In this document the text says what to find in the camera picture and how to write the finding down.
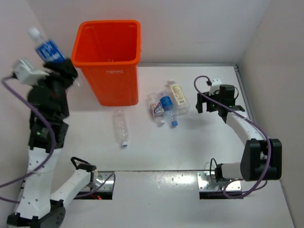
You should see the clear unlabelled bottle white cap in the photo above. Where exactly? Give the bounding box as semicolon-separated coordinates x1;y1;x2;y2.
113;110;128;148

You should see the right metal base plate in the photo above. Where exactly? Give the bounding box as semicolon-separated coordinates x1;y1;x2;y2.
197;171;242;193

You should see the orange plastic bin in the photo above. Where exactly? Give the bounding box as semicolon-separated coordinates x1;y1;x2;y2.
71;20;141;106

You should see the clear bottle orange blue label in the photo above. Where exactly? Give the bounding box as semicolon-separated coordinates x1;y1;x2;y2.
147;93;165;127

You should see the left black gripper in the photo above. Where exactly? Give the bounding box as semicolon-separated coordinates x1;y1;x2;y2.
31;58;80;116

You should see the right aluminium frame rail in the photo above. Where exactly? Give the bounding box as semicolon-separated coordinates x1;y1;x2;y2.
234;65;252;118

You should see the clear bottle cream label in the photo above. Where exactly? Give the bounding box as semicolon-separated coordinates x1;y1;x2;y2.
167;79;190;115

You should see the metal base plate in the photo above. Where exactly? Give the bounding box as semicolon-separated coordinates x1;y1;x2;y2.
80;171;116;193
197;171;242;193

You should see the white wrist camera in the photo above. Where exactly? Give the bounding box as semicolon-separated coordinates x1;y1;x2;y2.
207;78;222;95
12;58;49;86

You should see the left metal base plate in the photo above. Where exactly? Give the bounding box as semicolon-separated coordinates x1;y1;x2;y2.
80;171;116;193

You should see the aluminium frame rail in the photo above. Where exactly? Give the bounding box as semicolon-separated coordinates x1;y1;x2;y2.
8;179;26;228
234;65;252;118

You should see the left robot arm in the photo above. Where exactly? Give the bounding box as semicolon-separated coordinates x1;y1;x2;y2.
7;58;97;228

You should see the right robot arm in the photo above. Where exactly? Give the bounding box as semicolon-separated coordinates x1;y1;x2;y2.
196;85;282;181

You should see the clear bottle blue label white cap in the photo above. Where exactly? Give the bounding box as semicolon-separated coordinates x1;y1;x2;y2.
28;27;81;87

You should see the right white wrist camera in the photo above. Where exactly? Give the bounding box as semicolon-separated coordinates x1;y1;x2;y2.
207;78;222;95

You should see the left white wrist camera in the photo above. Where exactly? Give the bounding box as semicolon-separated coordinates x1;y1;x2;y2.
12;58;49;86

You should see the left aluminium frame rail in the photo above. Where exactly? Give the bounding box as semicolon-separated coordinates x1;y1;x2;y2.
8;179;26;228

